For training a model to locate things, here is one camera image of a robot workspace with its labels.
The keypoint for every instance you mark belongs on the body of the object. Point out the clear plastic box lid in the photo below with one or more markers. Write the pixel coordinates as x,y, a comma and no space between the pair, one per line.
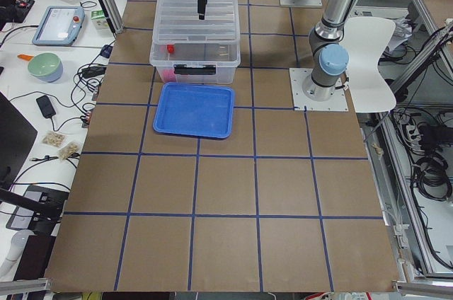
177,21

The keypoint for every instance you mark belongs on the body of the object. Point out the clear plastic storage box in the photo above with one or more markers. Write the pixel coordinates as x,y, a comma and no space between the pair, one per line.
212,63

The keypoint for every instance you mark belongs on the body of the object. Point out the red block middle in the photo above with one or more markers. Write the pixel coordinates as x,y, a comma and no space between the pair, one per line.
168,75

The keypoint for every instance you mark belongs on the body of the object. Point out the green white carton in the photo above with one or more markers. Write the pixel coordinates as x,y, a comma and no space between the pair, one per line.
99,20

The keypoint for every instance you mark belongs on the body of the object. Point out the blue plastic tray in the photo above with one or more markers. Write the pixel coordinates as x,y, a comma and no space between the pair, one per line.
195,110

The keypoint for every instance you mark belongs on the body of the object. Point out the teach pendant near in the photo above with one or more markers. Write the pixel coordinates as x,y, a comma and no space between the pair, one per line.
60,26

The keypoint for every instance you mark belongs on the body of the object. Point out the white plastic chair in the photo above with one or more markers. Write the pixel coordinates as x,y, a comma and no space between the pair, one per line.
365,39

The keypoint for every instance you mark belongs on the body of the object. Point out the green bowl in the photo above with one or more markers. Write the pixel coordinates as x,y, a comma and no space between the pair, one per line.
46,67

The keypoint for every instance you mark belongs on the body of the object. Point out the toy carrot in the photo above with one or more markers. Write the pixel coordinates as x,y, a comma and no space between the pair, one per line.
25,57

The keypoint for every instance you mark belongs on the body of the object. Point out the black power adapter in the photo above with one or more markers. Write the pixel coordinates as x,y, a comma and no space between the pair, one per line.
46,107

